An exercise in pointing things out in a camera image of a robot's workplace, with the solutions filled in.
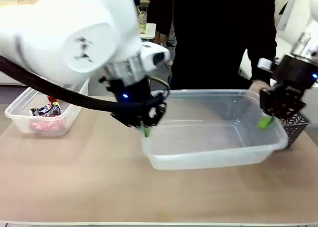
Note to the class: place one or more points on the pink crumpled waste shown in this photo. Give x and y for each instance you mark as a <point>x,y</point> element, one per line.
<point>46,125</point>

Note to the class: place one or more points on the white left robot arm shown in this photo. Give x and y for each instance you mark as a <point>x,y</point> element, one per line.
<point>62,33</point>

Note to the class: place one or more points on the white table with legs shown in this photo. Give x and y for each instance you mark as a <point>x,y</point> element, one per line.
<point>149,30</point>

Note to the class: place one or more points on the plastic cup with straw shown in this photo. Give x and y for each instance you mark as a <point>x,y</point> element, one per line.
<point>142,22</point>

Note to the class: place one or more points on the person's left hand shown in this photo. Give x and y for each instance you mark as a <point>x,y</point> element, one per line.
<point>258,86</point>

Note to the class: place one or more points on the crumpled snack wrapper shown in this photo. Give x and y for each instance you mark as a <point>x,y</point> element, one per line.
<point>46,109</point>

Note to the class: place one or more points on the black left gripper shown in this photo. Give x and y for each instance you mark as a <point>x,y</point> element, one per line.
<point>129,90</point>

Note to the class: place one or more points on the person in black shorts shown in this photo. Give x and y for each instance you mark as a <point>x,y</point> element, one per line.
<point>160,11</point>

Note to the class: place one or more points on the clear plastic bin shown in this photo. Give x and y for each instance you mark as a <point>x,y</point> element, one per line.
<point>20,107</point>
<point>211,137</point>

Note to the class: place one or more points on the person in black top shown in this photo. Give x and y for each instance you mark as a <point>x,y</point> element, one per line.
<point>218,38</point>

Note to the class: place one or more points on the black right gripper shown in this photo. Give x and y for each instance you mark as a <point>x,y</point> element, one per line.
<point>293,73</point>

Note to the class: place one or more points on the red plastic waste piece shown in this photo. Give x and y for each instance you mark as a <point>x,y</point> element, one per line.
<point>52,99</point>

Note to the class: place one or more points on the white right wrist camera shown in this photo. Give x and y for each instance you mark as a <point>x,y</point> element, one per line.
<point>265,63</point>

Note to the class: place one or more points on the black perforated basket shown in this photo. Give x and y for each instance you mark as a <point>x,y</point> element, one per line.
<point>295,128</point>

